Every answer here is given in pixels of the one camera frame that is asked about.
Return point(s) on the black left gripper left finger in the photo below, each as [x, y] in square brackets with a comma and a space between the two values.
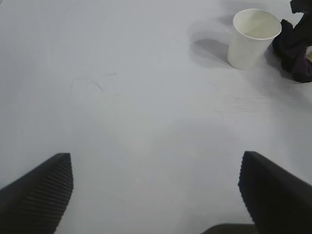
[36, 202]

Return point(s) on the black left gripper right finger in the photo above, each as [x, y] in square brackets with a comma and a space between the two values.
[278, 202]

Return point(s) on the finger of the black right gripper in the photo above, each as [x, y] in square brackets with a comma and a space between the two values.
[306, 6]

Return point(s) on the purple cloth with black trim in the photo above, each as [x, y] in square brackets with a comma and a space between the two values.
[292, 53]

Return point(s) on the white paper cup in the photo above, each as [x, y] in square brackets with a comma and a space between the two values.
[248, 48]

